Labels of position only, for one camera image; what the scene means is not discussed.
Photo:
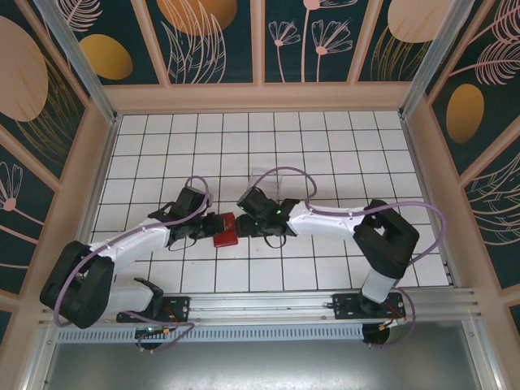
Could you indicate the red card holder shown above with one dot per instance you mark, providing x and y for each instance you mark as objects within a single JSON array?
[{"x": 226, "y": 239}]

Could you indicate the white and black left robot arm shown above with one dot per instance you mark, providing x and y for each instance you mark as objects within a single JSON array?
[{"x": 134, "y": 243}]

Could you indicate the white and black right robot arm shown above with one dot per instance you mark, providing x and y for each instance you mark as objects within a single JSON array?
[{"x": 325, "y": 221}]

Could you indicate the grey metal sheet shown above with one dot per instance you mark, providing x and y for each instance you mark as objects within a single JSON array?
[{"x": 260, "y": 365}]

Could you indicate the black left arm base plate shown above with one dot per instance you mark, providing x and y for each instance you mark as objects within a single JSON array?
[{"x": 178, "y": 304}]

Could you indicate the aluminium mounting rail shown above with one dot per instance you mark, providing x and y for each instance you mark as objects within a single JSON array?
[{"x": 260, "y": 302}]

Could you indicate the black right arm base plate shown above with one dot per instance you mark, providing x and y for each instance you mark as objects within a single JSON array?
[{"x": 345, "y": 304}]

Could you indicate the aluminium table side rail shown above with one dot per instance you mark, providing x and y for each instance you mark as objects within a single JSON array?
[
  {"x": 421, "y": 174},
  {"x": 99, "y": 174}
]

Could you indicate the aluminium frame post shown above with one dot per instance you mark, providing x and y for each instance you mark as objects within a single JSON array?
[
  {"x": 430, "y": 57},
  {"x": 77, "y": 53}
]

